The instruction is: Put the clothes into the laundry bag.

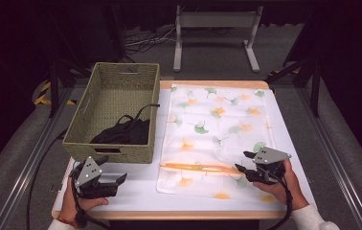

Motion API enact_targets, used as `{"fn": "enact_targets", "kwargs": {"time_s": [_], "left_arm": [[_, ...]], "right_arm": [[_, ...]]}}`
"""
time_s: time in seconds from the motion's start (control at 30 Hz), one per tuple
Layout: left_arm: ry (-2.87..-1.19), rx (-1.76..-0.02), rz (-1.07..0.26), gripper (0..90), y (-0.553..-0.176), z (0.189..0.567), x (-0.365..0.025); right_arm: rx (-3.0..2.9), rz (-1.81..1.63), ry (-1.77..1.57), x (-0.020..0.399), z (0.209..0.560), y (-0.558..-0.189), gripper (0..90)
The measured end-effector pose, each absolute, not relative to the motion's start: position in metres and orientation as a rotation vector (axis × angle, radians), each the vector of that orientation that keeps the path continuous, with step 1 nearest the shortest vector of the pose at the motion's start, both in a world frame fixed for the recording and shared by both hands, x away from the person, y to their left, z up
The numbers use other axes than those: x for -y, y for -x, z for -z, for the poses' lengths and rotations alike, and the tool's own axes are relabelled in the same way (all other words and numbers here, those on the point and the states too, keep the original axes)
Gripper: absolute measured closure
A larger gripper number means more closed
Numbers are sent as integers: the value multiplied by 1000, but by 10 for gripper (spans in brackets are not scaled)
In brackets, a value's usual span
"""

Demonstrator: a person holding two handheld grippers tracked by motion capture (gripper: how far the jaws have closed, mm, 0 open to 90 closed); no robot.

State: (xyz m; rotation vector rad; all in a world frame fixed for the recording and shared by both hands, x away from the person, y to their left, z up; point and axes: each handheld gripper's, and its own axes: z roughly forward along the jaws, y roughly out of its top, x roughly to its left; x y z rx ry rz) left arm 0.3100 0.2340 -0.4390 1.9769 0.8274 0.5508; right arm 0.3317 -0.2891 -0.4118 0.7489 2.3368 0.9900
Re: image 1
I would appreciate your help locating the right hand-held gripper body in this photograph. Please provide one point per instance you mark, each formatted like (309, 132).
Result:
(266, 166)

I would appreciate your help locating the grey metal stand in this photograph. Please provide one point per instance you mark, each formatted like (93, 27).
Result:
(215, 19)

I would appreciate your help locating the person's left hand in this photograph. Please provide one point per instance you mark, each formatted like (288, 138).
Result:
(70, 204)

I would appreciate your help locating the green woven basket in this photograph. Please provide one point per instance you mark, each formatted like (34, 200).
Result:
(112, 96)

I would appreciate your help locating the leaf print storage bag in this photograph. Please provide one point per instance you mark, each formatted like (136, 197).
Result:
(208, 143)

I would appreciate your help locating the white table mat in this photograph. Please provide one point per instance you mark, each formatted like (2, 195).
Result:
(137, 191)

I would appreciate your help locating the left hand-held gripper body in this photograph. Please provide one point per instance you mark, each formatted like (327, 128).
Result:
(89, 180)

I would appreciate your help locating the aluminium rail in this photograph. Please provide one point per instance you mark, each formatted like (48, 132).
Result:
(32, 159)
(332, 153)

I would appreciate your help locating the person's right hand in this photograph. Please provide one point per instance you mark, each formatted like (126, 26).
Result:
(284, 188)

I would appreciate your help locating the yellow black hazard tape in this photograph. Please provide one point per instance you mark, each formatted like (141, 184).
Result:
(41, 96)

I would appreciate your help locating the black garment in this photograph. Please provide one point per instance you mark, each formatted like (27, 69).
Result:
(132, 132)

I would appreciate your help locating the black metal stand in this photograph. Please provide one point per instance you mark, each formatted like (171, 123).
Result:
(54, 86)
(314, 86)

